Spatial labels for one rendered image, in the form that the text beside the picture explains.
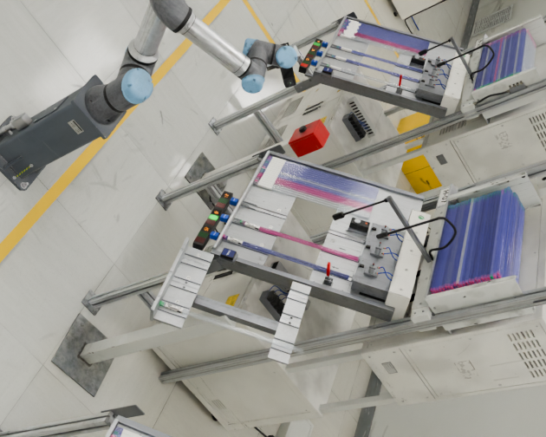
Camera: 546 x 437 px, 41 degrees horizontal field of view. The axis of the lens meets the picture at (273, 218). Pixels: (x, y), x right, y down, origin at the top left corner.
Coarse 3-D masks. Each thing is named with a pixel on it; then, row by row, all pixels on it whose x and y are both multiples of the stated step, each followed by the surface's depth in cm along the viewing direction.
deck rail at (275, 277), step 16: (240, 272) 274; (256, 272) 272; (272, 272) 269; (288, 288) 271; (320, 288) 266; (336, 304) 269; (352, 304) 266; (368, 304) 263; (384, 304) 263; (384, 320) 266
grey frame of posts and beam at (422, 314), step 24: (240, 168) 335; (168, 192) 364; (192, 192) 354; (312, 240) 349; (432, 240) 284; (120, 288) 301; (144, 288) 293; (432, 312) 255; (456, 312) 248; (504, 312) 240; (360, 336) 270; (384, 336) 266; (216, 360) 314; (240, 360) 303; (264, 360) 297
